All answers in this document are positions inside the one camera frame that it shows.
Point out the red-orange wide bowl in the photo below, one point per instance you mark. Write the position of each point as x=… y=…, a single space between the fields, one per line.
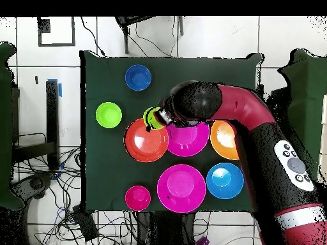
x=143 y=145

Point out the large pink bowl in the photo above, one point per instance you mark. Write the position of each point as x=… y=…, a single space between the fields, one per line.
x=181 y=188
x=187 y=141

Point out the black metal frame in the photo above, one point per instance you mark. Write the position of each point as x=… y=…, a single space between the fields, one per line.
x=33 y=150

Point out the black pedestal foot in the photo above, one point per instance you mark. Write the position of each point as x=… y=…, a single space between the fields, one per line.
x=35 y=183

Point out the black metal stand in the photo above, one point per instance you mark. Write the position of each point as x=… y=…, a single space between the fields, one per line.
x=126 y=38

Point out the small black item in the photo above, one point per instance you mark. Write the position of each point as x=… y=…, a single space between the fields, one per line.
x=36 y=80

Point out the dark green table cloth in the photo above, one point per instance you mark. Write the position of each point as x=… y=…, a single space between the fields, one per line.
x=311 y=76
x=107 y=163
x=5 y=76

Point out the white boxes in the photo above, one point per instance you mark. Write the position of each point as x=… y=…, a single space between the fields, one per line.
x=324 y=114

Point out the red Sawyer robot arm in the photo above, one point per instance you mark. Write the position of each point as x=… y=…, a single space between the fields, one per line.
x=242 y=104

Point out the large orange bowl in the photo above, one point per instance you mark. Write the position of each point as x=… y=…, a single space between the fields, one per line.
x=222 y=140

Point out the black power box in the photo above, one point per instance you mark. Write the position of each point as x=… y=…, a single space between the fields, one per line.
x=85 y=224

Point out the small magenta bowl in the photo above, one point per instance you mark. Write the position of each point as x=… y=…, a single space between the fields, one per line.
x=137 y=198

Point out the small green bowl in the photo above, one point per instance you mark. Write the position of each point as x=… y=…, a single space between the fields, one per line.
x=108 y=115

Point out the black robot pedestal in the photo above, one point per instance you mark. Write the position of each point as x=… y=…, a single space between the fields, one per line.
x=166 y=229

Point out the light blue bowl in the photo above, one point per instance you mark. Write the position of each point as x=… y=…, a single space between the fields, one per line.
x=224 y=180

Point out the lime green plastic cup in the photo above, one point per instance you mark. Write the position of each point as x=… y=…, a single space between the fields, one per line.
x=150 y=120

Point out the small dark blue bowl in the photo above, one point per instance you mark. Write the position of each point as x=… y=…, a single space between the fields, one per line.
x=138 y=77

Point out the purple object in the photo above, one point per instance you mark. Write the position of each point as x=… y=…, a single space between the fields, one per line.
x=203 y=241

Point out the black square frame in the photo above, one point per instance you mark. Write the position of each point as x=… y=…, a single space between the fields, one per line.
x=73 y=30

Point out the black post with blue tape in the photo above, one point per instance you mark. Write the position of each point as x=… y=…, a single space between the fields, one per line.
x=52 y=114

